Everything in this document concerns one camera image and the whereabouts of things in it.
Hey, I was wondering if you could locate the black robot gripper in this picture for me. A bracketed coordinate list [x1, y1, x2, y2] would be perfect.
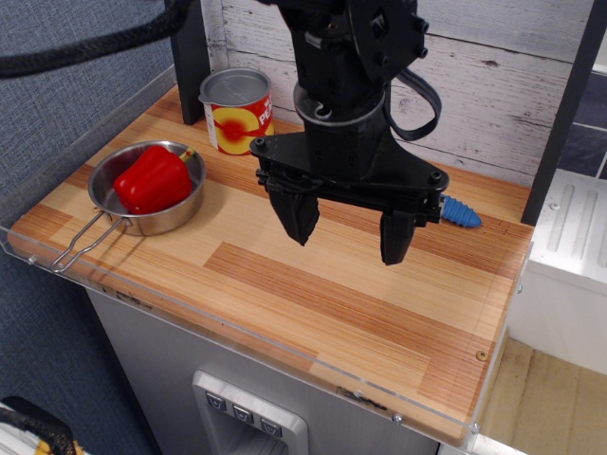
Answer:
[250, 86, 449, 265]

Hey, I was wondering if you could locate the blue handled metal fork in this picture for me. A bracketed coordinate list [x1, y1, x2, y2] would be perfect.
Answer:
[441, 195, 482, 228]

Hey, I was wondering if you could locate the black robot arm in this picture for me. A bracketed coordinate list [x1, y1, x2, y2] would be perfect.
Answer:
[250, 1, 450, 265]

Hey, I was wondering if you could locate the grey cabinet with dispenser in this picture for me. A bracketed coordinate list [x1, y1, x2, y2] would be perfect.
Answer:
[87, 290, 439, 454]

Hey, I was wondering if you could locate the red yellow tin can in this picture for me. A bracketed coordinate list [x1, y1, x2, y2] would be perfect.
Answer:
[198, 68, 275, 155]

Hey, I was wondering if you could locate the red bell pepper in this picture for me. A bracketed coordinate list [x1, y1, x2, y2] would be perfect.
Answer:
[113, 145, 196, 214]

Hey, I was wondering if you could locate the white appliance at right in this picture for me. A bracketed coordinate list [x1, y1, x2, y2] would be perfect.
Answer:
[506, 170, 606, 373]

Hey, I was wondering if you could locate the small steel pan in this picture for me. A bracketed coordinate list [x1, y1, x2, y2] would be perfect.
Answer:
[50, 140, 206, 273]

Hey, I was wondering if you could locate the dark left frame post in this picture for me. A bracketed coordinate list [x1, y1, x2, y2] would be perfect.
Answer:
[171, 0, 211, 125]

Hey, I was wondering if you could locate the dark frame post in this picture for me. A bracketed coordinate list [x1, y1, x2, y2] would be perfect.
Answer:
[171, 0, 211, 125]
[521, 0, 606, 227]

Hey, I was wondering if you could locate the black braided cable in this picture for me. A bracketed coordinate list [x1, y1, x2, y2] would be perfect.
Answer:
[0, 0, 193, 80]

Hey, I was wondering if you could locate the dark right frame post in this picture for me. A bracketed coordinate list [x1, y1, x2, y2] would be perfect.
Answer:
[521, 0, 606, 227]

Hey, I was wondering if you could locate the black yellow cable bundle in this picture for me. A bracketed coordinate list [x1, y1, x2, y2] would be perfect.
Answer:
[0, 395, 86, 455]

